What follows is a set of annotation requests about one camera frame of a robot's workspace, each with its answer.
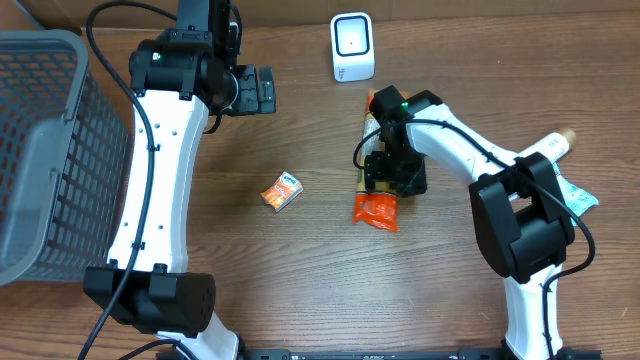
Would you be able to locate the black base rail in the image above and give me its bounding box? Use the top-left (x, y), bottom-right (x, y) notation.
top-left (239, 347), bottom-right (604, 360)

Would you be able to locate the grey plastic mesh basket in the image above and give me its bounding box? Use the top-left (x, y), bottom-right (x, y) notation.
top-left (1, 30), bottom-right (129, 284)

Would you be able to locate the teal snack packet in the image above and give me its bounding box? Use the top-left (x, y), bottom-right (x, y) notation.
top-left (553, 163), bottom-right (599, 217)

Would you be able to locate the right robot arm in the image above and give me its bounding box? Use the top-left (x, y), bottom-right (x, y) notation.
top-left (354, 86), bottom-right (575, 359)

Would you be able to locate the orange small snack box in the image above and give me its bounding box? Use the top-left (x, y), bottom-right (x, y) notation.
top-left (261, 171), bottom-right (304, 212)

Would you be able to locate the white cosmetic tube gold cap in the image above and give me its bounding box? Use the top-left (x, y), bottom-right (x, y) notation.
top-left (518, 128), bottom-right (577, 163)

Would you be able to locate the orange spaghetti pack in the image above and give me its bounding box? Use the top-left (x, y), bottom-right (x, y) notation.
top-left (352, 88), bottom-right (398, 232)

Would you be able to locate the white barcode scanner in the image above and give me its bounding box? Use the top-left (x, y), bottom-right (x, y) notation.
top-left (329, 12), bottom-right (375, 82)

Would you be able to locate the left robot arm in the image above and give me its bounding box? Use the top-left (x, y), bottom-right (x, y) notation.
top-left (83, 0), bottom-right (276, 359)

